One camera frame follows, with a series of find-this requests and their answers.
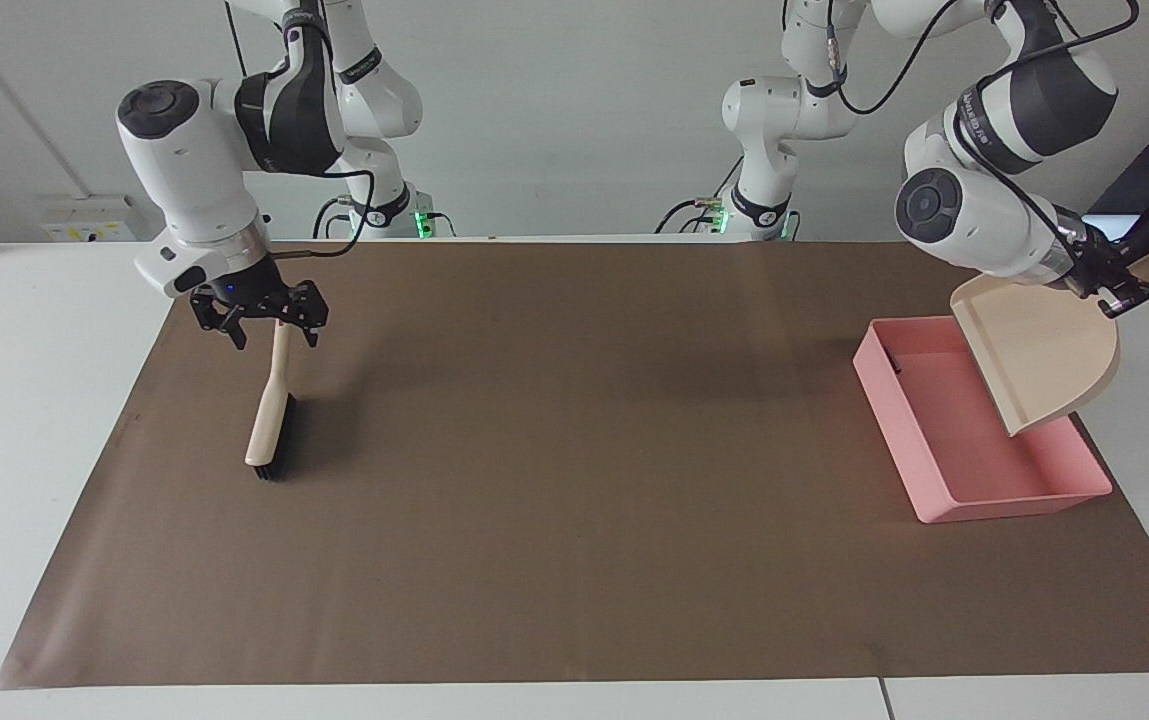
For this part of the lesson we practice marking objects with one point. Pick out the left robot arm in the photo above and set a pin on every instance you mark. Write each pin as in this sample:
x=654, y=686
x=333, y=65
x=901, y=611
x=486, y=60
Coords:
x=984, y=220

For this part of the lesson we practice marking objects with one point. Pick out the beige dustpan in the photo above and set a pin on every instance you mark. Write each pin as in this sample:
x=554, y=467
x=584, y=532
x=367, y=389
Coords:
x=1044, y=350

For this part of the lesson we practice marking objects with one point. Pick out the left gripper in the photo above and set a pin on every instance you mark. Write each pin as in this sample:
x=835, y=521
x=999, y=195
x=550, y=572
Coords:
x=1089, y=260

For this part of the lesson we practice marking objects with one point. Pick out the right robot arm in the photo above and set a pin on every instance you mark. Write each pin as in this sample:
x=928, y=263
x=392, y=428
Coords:
x=184, y=170

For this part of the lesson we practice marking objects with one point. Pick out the pink plastic bin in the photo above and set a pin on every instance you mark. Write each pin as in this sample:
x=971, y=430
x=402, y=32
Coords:
x=974, y=470

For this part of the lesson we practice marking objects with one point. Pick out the wooden brush with black bristles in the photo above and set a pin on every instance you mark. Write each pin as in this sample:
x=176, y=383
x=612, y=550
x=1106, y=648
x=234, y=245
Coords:
x=269, y=420

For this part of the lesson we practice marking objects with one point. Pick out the white wall socket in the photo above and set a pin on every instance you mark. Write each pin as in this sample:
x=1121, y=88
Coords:
x=94, y=220

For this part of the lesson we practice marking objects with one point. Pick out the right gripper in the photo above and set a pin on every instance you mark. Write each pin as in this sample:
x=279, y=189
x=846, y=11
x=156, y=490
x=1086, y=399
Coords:
x=239, y=288

